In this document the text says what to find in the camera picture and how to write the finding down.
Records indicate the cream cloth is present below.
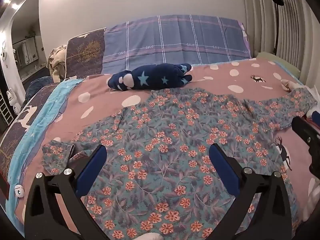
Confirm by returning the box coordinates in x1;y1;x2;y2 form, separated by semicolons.
281;79;304;92

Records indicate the navy star-print folded garment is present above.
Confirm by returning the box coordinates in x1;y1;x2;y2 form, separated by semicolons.
107;63;193;91

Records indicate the dark tree-print pillow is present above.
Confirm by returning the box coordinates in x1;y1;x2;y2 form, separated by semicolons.
64;28;107;79

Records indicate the white ladder rack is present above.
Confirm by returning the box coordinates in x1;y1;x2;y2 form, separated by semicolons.
0;90;13;125

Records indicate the floral shirt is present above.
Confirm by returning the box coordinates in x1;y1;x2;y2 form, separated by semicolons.
42;87;317;240

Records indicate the black floor lamp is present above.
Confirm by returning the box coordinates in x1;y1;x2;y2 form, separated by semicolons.
272;0;285;55

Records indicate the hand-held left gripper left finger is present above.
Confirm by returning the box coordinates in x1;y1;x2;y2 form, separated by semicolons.
24;144;108;240

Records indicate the white pleated curtain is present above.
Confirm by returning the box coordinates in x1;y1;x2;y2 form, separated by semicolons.
241;0;320;80

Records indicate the blue plaid pillow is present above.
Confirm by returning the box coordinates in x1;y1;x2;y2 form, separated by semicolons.
102;15;252;75

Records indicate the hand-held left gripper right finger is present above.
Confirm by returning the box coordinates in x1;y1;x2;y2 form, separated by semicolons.
209;143;293;240

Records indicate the pink dotted quilt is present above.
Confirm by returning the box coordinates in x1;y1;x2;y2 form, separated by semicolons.
0;57;320;240

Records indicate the beige clothes pile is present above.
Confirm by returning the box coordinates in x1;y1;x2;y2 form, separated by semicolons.
46;45;68;82

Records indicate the dark blue blanket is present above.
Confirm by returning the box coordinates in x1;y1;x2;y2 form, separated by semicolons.
24;78;59;100

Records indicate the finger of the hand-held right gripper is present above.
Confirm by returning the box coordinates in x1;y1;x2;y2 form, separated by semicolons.
291;116;320;145

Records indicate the white cat figurine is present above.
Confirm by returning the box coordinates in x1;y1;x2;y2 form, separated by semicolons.
7;88;22;114

